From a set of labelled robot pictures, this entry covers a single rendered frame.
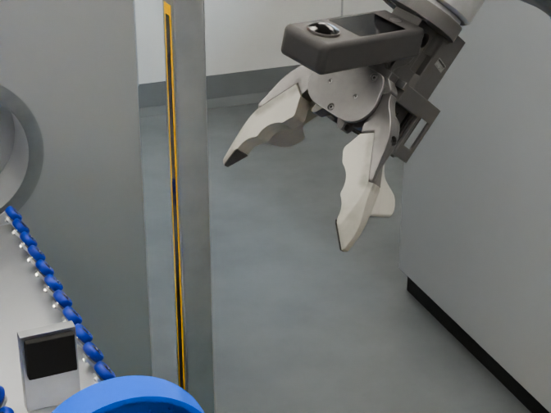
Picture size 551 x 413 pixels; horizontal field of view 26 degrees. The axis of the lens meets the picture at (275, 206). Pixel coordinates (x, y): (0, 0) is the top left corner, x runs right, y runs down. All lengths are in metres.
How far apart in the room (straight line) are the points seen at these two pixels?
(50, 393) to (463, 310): 2.12
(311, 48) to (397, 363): 3.24
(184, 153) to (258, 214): 2.87
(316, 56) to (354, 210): 0.12
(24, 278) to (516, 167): 1.60
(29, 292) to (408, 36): 1.77
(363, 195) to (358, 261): 3.80
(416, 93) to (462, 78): 2.87
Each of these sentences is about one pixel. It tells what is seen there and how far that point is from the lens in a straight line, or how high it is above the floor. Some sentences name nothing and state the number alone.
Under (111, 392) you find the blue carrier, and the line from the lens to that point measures 1.69.
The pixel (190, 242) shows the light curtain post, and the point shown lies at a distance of 2.31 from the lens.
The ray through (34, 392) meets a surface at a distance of 2.21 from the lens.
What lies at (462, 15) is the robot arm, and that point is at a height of 1.91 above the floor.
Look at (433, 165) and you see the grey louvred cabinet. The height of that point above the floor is 0.59.
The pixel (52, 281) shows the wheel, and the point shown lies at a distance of 2.54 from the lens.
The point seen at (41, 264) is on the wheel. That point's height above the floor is 0.98.
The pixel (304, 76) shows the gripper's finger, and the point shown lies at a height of 1.85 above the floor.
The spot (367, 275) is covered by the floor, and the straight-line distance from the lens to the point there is 4.61.
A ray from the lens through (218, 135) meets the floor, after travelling 5.95.
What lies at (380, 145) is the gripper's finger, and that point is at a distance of 0.92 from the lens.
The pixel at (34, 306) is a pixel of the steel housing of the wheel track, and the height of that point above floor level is 0.93.
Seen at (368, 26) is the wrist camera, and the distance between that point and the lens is 0.93.
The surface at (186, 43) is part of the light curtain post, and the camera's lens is 2.17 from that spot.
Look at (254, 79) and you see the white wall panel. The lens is 6.43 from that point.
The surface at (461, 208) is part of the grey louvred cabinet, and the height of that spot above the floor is 0.52.
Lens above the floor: 2.16
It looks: 25 degrees down
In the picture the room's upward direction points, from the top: straight up
